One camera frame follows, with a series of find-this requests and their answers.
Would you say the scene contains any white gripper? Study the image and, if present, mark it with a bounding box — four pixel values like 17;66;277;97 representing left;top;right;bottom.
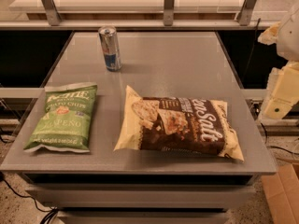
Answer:
258;2;299;119

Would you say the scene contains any black floor cable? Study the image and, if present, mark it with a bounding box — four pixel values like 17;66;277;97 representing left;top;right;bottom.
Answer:
0;171;60;224

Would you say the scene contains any silver blue redbull can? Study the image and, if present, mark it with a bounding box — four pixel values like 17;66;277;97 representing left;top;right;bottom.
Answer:
98;26;121;72

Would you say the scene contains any green jalapeno chips bag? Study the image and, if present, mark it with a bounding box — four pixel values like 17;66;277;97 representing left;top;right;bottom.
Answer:
23;82;97;153

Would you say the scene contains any cardboard box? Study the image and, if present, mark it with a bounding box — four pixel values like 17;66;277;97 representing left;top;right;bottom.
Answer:
262;164;299;224

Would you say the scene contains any metal window frame rail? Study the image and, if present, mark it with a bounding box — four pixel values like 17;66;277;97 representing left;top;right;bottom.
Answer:
0;0;283;30

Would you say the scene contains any brown yellow sea salt chips bag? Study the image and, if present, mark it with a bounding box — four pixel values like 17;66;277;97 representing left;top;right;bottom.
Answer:
115;87;244;161

